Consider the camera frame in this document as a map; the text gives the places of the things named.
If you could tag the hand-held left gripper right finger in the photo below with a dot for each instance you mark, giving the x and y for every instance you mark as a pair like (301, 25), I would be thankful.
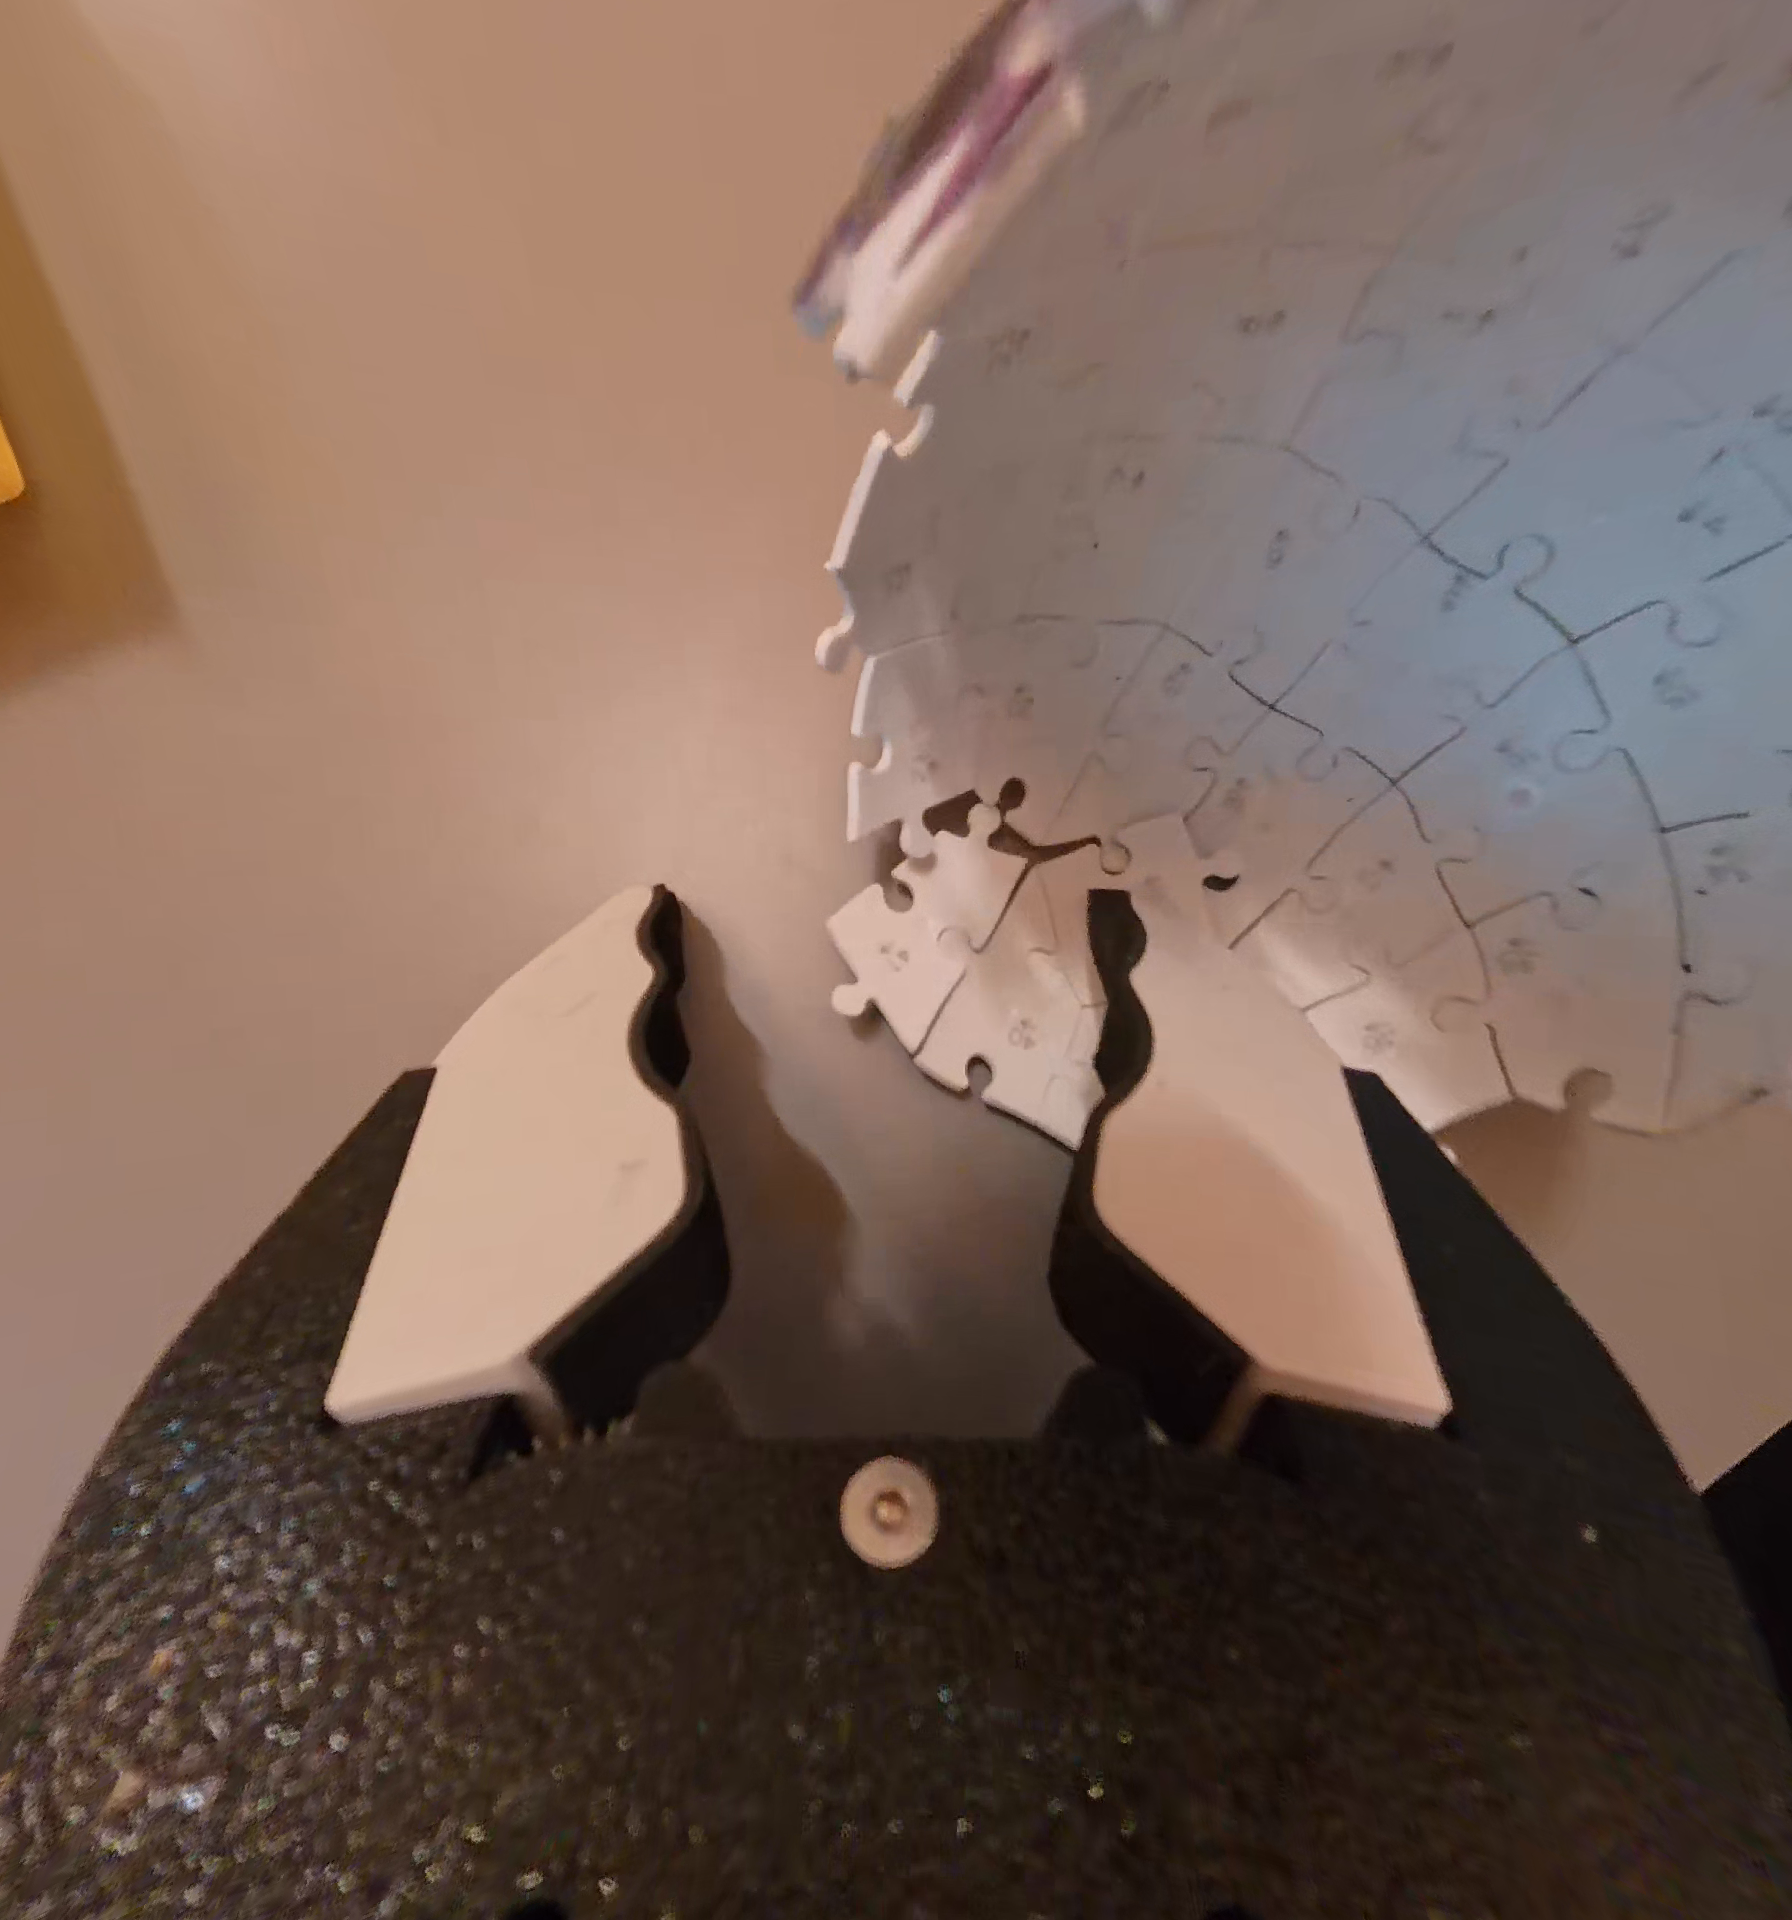
(1256, 1214)

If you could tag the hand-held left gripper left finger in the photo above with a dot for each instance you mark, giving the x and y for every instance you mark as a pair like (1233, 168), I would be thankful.
(521, 1171)

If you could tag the white puzzle ball shell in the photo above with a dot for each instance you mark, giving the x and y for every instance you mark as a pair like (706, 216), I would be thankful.
(1407, 450)

